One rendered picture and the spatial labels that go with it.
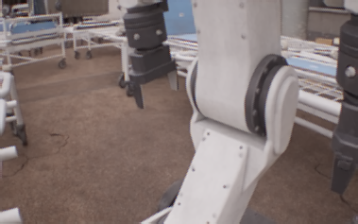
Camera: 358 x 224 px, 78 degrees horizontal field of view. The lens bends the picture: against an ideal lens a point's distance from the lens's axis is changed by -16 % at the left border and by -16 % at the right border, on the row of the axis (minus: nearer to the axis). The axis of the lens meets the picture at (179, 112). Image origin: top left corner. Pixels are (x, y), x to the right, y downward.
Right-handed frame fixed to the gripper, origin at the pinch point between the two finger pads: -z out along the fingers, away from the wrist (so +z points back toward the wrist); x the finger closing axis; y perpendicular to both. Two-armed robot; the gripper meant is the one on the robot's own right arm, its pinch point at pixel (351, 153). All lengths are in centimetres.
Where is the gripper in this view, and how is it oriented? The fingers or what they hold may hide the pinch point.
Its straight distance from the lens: 41.2
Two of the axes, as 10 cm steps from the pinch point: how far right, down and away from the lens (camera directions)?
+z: -1.4, -8.6, -4.9
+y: -6.9, -2.7, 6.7
